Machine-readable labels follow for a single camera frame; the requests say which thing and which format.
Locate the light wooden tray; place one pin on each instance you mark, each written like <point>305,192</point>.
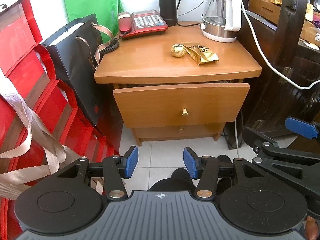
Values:
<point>262,7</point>

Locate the black paper bag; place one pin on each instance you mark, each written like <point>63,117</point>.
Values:
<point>75,62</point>

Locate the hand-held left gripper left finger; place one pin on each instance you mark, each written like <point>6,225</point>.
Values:
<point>132,161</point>

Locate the person's black left shoe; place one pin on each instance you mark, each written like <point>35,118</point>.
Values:
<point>175,180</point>

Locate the wooden nightstand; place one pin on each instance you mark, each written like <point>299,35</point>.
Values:
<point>150,60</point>

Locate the small gold wrapper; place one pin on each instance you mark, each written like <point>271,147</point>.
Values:
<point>275,1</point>

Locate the glass electric kettle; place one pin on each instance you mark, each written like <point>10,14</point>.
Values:
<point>217,30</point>

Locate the small wooden drawer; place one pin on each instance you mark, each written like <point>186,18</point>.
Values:
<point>155,131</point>

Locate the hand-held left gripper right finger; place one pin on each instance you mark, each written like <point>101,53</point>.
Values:
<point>190,161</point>

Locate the green cloth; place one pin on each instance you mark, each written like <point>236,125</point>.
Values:
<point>90,0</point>

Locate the red telephone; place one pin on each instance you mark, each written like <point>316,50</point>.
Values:
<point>147,21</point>

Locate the row of red gift bags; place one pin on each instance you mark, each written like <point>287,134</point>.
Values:
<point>17,42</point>

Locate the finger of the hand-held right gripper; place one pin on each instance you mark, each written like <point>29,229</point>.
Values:
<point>260,137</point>
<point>298,127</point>

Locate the black thermos flask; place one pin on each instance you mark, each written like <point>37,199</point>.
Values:
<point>167,5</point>

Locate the gold foil packet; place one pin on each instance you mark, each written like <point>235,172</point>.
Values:
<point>200,53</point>

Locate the gold foil ball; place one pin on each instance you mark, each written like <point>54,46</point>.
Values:
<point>178,50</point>

